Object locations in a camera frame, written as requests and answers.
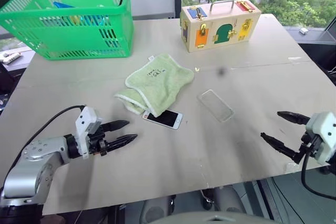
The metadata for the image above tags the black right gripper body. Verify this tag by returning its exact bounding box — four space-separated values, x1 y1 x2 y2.
301 129 322 158

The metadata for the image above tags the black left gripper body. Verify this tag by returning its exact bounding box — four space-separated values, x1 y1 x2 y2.
88 124 109 157

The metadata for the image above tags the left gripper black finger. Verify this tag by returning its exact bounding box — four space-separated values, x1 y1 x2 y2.
106 133 139 153
101 120 131 134

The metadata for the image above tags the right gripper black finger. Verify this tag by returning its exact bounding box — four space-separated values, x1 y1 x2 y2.
260 132 307 165
277 111 311 126

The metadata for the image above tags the white smartphone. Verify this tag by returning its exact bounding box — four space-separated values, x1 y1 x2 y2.
142 109 184 131

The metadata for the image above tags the light green towel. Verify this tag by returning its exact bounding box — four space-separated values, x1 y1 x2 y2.
113 52 195 118

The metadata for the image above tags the clear phone case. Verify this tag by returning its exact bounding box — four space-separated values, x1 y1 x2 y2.
196 89 235 123

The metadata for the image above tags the grey rounded shape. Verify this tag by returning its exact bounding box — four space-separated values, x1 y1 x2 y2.
140 197 175 224

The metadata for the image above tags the colourful snack packet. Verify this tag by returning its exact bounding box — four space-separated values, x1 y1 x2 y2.
62 15 110 27

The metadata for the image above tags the white power strip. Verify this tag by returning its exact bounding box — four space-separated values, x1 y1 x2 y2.
0 51 22 64

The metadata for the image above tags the green plastic shopping basket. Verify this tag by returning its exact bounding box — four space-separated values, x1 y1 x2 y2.
0 0 135 61

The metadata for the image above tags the wooden lock box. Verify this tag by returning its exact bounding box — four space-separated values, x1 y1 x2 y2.
180 0 262 52

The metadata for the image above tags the blue plastic item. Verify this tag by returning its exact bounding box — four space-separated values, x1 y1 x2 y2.
52 1 79 9

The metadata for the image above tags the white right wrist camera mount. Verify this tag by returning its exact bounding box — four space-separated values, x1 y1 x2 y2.
306 111 336 166

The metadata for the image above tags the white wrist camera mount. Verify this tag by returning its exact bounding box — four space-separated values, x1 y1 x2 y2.
306 111 336 166
75 106 104 160

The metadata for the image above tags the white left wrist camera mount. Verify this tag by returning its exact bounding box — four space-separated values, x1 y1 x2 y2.
75 106 104 160

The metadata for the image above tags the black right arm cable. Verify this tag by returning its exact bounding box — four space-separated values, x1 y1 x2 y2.
300 150 336 199

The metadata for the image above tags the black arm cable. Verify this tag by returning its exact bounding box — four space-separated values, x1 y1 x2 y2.
300 150 336 199
10 105 87 172

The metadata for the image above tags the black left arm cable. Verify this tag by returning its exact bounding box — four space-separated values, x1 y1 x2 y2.
10 105 87 172

